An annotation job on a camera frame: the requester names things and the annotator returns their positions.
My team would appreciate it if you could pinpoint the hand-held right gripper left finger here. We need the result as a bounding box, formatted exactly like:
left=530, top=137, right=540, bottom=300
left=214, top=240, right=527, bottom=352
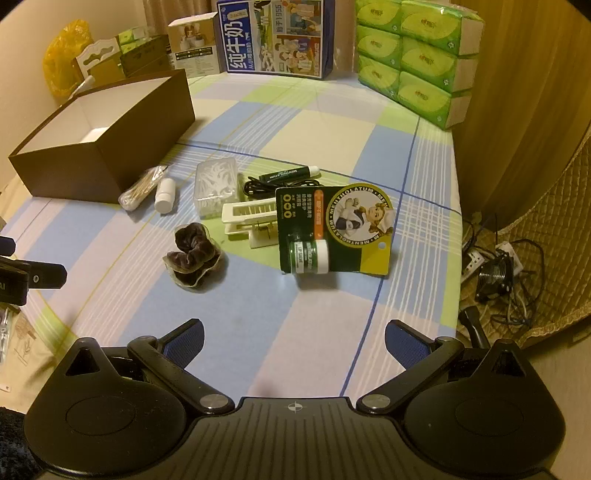
left=65, top=318, right=236, bottom=416

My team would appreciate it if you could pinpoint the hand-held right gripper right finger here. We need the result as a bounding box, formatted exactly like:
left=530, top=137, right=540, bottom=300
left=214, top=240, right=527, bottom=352
left=355, top=318, right=532, bottom=415

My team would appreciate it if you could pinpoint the brown velvet scrunchie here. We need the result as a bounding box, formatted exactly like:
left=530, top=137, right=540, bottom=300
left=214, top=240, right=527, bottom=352
left=164, top=222, right=223, bottom=289

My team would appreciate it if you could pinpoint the brown cardboard storage box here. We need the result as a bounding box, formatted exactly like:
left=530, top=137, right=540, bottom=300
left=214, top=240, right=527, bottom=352
left=8, top=70, right=197, bottom=205

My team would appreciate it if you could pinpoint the green lip balm card pack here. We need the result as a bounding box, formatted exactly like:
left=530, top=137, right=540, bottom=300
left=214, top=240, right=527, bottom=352
left=274, top=184, right=394, bottom=278

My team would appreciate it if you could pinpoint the cotton swab bag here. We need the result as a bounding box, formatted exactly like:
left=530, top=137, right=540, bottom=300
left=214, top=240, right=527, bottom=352
left=117, top=164, right=171, bottom=212

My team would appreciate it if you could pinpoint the white plastic clip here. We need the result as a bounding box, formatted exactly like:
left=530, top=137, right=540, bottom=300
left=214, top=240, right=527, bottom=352
left=221, top=200, right=283, bottom=252

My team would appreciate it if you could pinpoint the small white bottle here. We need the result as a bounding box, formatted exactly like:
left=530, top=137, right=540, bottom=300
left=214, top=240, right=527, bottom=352
left=154, top=178, right=177, bottom=214

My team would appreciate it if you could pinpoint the clear floss pick box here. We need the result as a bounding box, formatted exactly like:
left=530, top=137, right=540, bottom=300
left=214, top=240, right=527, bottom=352
left=195, top=157, right=243, bottom=219

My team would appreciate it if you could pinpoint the black cable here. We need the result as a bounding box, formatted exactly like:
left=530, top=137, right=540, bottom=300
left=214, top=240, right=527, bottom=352
left=241, top=173, right=319, bottom=200

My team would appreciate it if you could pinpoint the dark green tube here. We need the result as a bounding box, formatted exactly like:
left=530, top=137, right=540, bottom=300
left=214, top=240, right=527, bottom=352
left=257, top=166, right=320, bottom=182

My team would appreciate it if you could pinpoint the white power strip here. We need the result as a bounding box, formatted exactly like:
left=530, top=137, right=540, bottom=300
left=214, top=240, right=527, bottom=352
left=463, top=240, right=525, bottom=282

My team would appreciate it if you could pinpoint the small black fan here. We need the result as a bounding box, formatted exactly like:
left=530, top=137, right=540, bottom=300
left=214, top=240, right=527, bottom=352
left=478, top=256, right=515, bottom=303

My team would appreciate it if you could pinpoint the dark fluffy rug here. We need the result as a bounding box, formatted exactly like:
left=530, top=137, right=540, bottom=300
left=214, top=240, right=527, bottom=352
left=0, top=408, right=31, bottom=480

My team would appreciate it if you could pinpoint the yellow plastic bag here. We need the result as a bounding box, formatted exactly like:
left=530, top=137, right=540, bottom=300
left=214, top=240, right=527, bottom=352
left=42, top=18, right=95, bottom=99

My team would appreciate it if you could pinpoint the cardboard box with scalloped flap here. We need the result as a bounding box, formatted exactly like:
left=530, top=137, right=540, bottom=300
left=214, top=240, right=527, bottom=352
left=75, top=38, right=122, bottom=88

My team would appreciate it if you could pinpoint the quilted tan cloth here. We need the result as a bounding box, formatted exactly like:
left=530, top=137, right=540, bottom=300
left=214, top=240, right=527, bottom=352
left=462, top=138, right=591, bottom=352

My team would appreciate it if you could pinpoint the plain brown cardboard box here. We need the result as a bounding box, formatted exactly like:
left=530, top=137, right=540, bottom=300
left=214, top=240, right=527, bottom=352
left=119, top=34, right=174, bottom=78

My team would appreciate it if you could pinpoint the small green tissue box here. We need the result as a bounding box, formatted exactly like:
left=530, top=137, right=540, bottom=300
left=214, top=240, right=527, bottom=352
left=115, top=28, right=148, bottom=47

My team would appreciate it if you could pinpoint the white product box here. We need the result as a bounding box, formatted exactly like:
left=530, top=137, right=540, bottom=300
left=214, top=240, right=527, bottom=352
left=167, top=11, right=221, bottom=78

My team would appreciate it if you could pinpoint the beige curtain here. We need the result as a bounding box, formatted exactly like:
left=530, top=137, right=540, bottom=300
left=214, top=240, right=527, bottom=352
left=141, top=0, right=220, bottom=38

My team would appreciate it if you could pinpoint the golden curtain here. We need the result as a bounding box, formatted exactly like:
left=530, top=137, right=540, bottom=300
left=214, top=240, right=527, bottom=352
left=455, top=0, right=591, bottom=222

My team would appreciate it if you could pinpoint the stack of green tissue packs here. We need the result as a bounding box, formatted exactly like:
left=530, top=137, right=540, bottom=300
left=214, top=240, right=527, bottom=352
left=355, top=0, right=485, bottom=130

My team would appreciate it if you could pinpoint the blue milk carton box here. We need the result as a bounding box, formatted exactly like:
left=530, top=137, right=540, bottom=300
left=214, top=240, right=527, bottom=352
left=216, top=0, right=337, bottom=80

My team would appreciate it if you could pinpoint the black plastic handle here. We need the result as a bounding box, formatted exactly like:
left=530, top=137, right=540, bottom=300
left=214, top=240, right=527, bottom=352
left=462, top=307, right=492, bottom=349

